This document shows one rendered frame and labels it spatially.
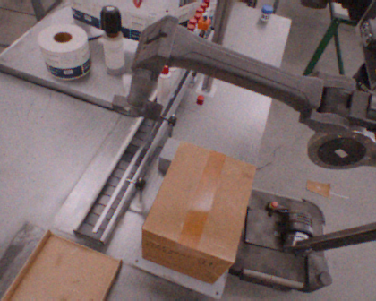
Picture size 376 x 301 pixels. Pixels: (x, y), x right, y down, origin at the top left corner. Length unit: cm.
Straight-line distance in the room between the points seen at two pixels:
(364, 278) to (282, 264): 68
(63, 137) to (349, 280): 186
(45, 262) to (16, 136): 53
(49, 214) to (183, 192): 52
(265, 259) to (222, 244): 101
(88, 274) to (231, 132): 80
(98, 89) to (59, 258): 72
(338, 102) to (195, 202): 42
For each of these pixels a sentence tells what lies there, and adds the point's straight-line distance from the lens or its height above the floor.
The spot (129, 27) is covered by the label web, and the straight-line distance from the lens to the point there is 157.
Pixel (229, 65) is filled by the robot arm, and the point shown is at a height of 150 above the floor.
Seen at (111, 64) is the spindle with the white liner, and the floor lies 94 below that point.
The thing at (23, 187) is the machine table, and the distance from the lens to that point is 122.
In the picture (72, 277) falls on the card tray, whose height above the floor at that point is 83.
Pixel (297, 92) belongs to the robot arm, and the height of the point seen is 147.
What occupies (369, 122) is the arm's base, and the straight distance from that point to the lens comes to 67.
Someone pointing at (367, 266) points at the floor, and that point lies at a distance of 236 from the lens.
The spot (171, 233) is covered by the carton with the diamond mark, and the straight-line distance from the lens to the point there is 77.
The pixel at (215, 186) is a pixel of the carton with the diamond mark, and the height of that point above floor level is 112.
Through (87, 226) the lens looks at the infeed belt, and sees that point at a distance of 104.
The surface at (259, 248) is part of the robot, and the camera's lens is 178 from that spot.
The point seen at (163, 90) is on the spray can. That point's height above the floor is 97.
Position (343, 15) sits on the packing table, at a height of 77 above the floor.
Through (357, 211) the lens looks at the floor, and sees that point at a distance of 251.
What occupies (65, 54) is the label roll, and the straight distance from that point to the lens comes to 137.
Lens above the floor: 184
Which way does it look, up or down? 55 degrees down
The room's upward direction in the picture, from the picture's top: 12 degrees clockwise
